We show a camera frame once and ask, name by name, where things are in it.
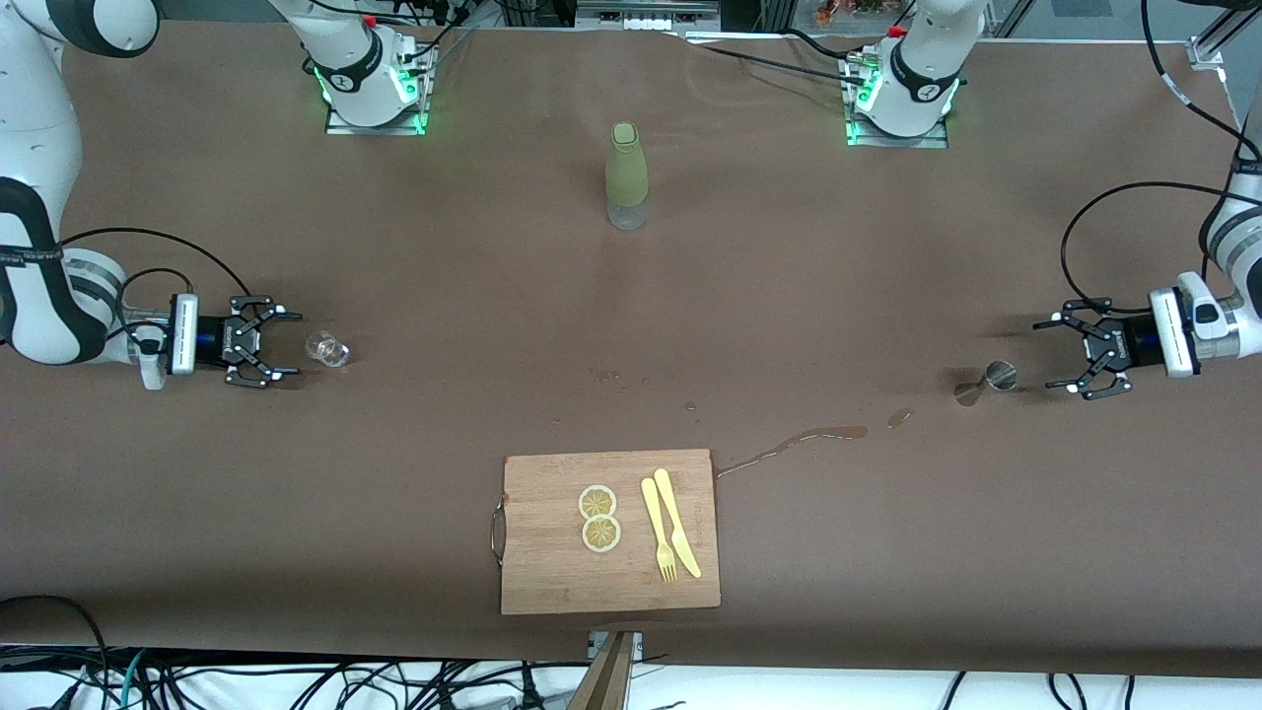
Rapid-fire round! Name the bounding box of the black cable on table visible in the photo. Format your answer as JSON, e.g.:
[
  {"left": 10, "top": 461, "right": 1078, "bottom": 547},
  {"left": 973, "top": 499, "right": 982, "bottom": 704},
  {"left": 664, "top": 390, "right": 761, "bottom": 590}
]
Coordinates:
[{"left": 680, "top": 28, "right": 869, "bottom": 90}]

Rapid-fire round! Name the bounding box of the steel measuring cup jigger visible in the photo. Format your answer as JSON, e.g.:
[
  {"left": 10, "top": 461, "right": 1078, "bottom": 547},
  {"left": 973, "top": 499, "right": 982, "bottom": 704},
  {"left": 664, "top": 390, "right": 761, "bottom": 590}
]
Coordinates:
[{"left": 953, "top": 360, "right": 1018, "bottom": 408}]

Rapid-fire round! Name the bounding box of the long liquid spill puddle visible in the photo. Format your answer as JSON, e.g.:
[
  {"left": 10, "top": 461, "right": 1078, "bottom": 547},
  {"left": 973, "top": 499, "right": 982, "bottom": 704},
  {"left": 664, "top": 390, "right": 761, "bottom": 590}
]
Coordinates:
[{"left": 716, "top": 425, "right": 871, "bottom": 480}]

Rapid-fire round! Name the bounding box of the teal cable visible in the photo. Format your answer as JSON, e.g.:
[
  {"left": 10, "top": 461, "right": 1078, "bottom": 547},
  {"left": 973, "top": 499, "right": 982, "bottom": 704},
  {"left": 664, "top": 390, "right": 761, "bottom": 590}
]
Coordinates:
[{"left": 116, "top": 651, "right": 149, "bottom": 710}]

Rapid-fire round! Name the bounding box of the yellow plastic knife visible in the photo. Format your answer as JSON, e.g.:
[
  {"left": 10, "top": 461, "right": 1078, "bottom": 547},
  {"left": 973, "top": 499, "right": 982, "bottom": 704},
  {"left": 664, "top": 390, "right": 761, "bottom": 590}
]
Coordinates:
[{"left": 654, "top": 467, "right": 703, "bottom": 580}]

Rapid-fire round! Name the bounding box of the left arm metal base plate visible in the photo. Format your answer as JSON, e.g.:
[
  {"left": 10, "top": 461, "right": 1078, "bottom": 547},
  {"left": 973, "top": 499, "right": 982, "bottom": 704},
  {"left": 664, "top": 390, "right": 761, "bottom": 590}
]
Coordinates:
[{"left": 843, "top": 49, "right": 950, "bottom": 149}]

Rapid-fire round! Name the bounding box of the grey metal device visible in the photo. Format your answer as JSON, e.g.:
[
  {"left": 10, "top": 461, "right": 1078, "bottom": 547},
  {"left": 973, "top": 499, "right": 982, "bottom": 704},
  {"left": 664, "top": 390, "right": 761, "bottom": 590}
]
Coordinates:
[{"left": 577, "top": 0, "right": 721, "bottom": 33}]

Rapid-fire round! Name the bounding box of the yellow plastic fork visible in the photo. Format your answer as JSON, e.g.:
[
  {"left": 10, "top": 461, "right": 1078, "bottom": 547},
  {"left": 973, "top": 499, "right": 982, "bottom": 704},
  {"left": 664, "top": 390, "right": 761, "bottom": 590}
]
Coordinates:
[{"left": 641, "top": 477, "right": 679, "bottom": 584}]

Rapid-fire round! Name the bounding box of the green sleeved glass bottle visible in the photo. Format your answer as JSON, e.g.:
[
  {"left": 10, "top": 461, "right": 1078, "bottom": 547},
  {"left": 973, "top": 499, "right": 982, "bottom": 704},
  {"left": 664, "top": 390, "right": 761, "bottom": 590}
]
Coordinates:
[{"left": 604, "top": 121, "right": 650, "bottom": 232}]

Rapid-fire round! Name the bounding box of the brown table cover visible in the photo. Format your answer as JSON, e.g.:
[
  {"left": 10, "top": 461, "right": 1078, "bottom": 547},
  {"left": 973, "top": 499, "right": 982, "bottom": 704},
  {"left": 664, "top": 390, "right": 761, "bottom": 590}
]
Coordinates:
[{"left": 0, "top": 18, "right": 1262, "bottom": 679}]

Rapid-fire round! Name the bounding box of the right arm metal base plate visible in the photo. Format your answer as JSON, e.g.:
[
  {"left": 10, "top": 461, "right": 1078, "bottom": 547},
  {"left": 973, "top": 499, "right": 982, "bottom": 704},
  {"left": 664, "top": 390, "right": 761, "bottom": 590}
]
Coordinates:
[{"left": 325, "top": 39, "right": 431, "bottom": 136}]

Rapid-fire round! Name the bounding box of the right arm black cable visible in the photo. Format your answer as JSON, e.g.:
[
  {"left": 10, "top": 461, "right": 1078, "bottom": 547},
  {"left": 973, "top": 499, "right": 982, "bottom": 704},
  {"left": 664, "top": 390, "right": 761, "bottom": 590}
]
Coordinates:
[{"left": 59, "top": 227, "right": 259, "bottom": 341}]

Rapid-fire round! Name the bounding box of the wooden post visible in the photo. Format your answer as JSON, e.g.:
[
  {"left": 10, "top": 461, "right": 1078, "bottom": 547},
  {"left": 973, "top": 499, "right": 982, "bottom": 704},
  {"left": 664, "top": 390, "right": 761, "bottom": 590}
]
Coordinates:
[{"left": 567, "top": 631, "right": 637, "bottom": 710}]

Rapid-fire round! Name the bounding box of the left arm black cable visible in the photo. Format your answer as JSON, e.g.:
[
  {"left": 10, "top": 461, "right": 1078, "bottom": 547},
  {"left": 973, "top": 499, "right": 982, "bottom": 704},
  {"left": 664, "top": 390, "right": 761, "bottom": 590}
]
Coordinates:
[{"left": 1060, "top": 0, "right": 1262, "bottom": 317}]

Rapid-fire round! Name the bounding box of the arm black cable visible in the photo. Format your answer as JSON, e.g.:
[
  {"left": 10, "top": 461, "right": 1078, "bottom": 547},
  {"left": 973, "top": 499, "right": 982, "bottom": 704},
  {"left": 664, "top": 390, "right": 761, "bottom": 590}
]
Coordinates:
[
  {"left": 59, "top": 227, "right": 259, "bottom": 341},
  {"left": 1060, "top": 0, "right": 1262, "bottom": 317}
]

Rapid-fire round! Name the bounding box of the wooden cutting board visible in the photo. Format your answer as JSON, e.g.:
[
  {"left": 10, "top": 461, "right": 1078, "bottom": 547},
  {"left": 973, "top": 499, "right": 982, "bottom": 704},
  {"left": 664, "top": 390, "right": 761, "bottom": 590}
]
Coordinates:
[{"left": 491, "top": 449, "right": 722, "bottom": 616}]

